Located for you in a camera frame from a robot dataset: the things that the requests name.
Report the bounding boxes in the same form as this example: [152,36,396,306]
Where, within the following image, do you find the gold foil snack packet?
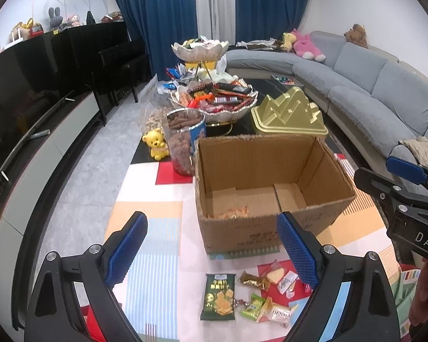
[238,271,270,289]

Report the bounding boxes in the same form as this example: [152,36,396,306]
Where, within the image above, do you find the small colourful candy tray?
[271,74,304,87]

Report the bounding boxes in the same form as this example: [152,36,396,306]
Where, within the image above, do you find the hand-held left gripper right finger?
[276,211,411,342]

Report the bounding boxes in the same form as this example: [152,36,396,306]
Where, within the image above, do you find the black piano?
[52,19,154,127]

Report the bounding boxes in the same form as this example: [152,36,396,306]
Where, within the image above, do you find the black television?
[0,30,75,200]

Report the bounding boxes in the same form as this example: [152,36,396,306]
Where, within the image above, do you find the pile of assorted snacks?
[175,80,254,109]
[180,36,223,50]

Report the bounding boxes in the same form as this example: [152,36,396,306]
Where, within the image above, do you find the pink plush toy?
[290,28,327,62]

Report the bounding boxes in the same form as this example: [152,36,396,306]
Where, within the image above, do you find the clear jar of brown nuts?
[162,109,207,176]

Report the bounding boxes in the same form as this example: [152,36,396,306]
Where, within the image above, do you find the grey bunny plush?
[47,6,61,31]

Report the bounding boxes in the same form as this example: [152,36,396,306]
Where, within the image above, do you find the grey sofa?
[223,30,428,200]

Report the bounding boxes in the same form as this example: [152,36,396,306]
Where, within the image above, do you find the patterned cloth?
[235,37,282,50]

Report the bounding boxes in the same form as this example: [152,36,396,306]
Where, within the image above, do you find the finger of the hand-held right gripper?
[385,156,428,198]
[353,167,428,221]

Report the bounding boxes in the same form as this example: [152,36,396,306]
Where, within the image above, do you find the yellow plush toy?
[280,32,296,52]

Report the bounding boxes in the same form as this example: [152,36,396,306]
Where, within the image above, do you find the clear bag of nuts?
[139,105,168,139]

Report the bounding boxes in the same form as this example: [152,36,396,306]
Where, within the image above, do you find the yellow bear figurine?
[142,128,170,161]

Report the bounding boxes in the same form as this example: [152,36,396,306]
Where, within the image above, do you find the white and orange packet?
[259,296,299,327]

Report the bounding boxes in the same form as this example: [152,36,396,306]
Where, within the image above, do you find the two-tier lotus snack stand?
[164,37,259,136]

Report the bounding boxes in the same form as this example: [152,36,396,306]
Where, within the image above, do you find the dark green cracker packet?
[200,274,236,321]

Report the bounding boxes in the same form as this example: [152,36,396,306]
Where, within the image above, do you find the orange snack packets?
[209,205,250,220]

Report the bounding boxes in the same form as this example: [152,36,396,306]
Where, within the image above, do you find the white sheer curtain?
[196,0,238,41]

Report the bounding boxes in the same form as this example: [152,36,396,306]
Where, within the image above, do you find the beige jacket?
[399,136,428,169]

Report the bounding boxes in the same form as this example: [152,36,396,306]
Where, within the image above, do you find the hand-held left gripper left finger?
[23,211,148,342]

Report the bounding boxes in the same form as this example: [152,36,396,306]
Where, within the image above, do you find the plastic bag of packets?
[153,68,186,97]

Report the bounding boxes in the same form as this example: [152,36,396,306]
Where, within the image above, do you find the gold mountain shaped box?
[250,85,329,138]

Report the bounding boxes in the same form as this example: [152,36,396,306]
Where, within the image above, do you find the clear cake slice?
[259,261,302,297]

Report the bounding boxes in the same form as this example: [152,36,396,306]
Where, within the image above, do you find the brown cardboard box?
[194,133,357,255]

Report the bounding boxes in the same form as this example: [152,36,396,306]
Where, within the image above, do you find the brown teddy bear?
[343,24,369,48]

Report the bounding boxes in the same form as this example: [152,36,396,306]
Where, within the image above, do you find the small light green packet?
[241,294,268,322]

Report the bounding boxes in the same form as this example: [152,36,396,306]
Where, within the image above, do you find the blue curtain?
[109,0,207,79]
[235,0,305,43]

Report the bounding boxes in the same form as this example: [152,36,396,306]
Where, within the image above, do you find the grey television cabinet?
[0,91,100,332]

